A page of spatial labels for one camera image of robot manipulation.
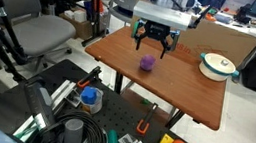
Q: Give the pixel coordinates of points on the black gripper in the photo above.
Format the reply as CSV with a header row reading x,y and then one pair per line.
x,y
156,31

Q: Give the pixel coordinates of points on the purple ball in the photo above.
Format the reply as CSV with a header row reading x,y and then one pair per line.
x,y
147,62

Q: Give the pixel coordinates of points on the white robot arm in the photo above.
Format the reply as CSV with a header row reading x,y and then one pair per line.
x,y
162,15

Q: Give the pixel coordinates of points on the black thin rod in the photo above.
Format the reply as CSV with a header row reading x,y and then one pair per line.
x,y
201,15

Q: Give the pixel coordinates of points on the colourful toy pile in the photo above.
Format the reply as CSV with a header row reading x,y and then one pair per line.
x,y
210,15

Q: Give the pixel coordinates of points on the brown cardboard board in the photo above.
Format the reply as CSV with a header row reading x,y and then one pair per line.
x,y
219,40

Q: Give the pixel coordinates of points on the white pot with teal rim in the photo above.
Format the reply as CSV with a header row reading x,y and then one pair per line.
x,y
216,68

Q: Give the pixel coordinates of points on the open cardboard box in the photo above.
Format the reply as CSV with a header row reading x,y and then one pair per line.
x,y
77,24

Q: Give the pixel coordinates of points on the blue plastic cap piece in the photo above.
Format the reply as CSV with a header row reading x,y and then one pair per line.
x,y
88,95

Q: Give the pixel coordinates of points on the grey office chair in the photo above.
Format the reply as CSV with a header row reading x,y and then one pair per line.
x,y
42,31

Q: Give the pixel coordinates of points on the grey cylinder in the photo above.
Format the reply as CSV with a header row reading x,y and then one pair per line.
x,y
73,134

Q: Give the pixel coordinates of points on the long black block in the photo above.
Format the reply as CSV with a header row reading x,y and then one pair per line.
x,y
39,102

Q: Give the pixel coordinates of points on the teal camera mount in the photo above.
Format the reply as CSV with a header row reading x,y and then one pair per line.
x,y
136,29

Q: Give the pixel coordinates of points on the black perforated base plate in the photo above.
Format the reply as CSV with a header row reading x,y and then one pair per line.
x,y
122,114

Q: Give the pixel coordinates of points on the black camera tripod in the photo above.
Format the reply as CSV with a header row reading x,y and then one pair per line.
x,y
8,36

